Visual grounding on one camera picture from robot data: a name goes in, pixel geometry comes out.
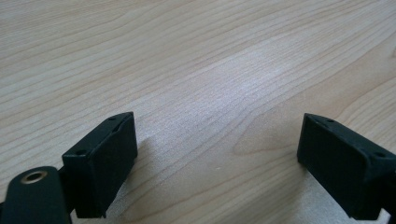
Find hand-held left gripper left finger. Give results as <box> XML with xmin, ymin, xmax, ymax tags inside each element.
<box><xmin>61</xmin><ymin>111</ymin><xmax>139</xmax><ymax>219</ymax></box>

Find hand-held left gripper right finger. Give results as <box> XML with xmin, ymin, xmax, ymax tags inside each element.
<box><xmin>296</xmin><ymin>112</ymin><xmax>396</xmax><ymax>221</ymax></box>

